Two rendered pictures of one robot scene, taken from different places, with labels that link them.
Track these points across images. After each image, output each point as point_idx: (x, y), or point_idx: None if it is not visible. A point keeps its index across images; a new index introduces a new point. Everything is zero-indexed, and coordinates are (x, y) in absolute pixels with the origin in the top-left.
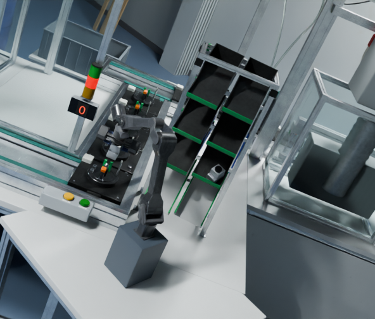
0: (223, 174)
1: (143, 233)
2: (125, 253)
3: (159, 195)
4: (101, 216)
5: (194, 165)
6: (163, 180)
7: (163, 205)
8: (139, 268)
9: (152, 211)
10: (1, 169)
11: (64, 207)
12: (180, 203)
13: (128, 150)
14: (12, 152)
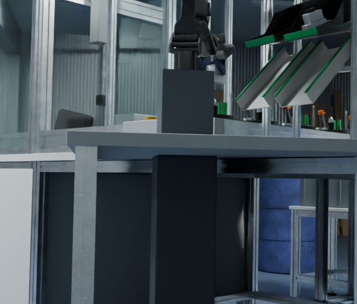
0: (324, 19)
1: (175, 64)
2: (160, 98)
3: (192, 17)
4: None
5: (305, 47)
6: (272, 82)
7: (198, 28)
8: (173, 108)
9: (182, 32)
10: (103, 129)
11: (143, 129)
12: (291, 94)
13: (216, 53)
14: None
